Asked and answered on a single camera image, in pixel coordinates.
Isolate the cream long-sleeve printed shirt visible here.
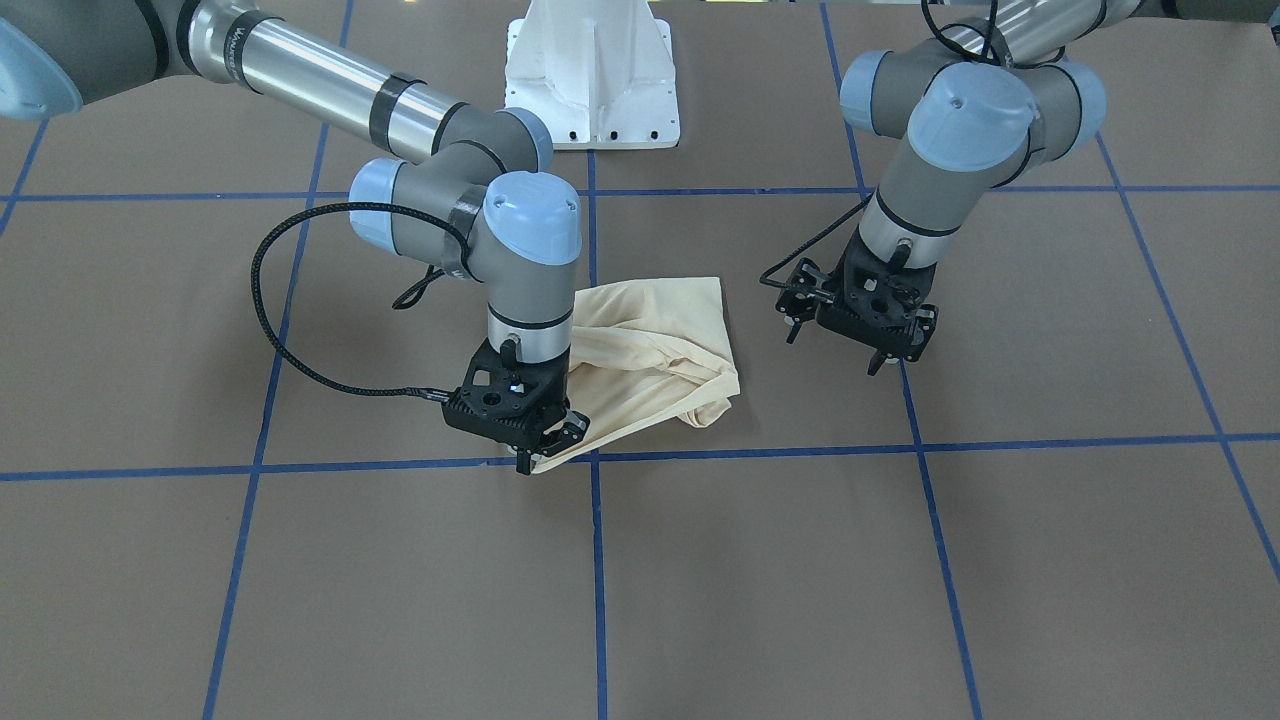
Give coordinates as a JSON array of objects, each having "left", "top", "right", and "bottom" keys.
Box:
[{"left": 532, "top": 275, "right": 741, "bottom": 474}]

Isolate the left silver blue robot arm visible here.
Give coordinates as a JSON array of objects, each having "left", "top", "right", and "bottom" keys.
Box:
[{"left": 760, "top": 1, "right": 1277, "bottom": 374}]

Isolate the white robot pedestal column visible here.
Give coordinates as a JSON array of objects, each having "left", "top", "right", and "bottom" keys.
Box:
[{"left": 506, "top": 1, "right": 682, "bottom": 150}]

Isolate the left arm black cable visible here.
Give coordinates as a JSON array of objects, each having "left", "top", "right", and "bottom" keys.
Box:
[{"left": 758, "top": 0, "right": 1001, "bottom": 291}]

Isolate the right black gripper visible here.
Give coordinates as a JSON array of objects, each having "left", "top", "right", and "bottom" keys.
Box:
[{"left": 442, "top": 341, "right": 590, "bottom": 477}]

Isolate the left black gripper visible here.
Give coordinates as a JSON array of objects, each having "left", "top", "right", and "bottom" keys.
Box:
[{"left": 776, "top": 232, "right": 938, "bottom": 377}]

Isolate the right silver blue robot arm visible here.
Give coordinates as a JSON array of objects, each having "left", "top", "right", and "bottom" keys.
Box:
[{"left": 1, "top": 1, "right": 590, "bottom": 475}]

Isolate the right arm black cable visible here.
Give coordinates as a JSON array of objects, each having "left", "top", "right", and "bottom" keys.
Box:
[{"left": 250, "top": 202, "right": 476, "bottom": 401}]

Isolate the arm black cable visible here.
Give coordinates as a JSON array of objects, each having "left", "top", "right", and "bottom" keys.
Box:
[
  {"left": 758, "top": 0, "right": 1001, "bottom": 291},
  {"left": 250, "top": 202, "right": 476, "bottom": 401}
]

